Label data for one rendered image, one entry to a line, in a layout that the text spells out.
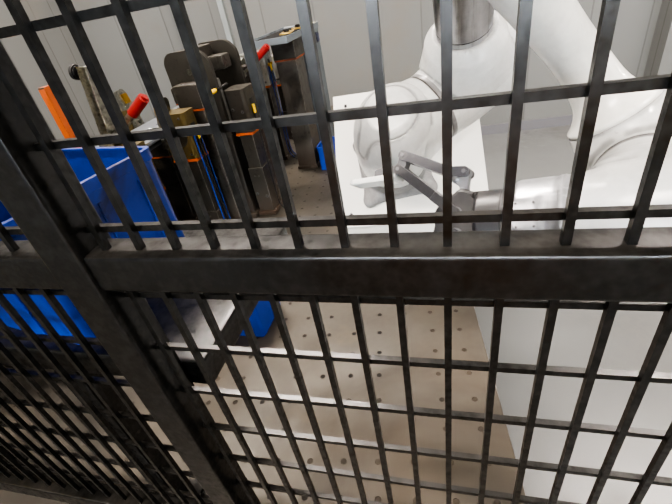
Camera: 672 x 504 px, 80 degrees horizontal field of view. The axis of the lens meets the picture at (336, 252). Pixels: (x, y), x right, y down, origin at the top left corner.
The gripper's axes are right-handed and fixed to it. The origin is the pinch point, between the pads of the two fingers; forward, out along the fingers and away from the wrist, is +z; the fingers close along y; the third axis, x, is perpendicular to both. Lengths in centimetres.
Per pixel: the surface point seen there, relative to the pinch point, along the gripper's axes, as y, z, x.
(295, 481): 35.5, 8.4, -3.8
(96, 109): -27, 57, -11
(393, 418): 28.5, -0.5, 8.8
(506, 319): 24, 9, 131
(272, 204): -15, 58, 41
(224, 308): 9.6, 1.2, -22.9
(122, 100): -48, 96, 13
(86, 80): -32, 55, -14
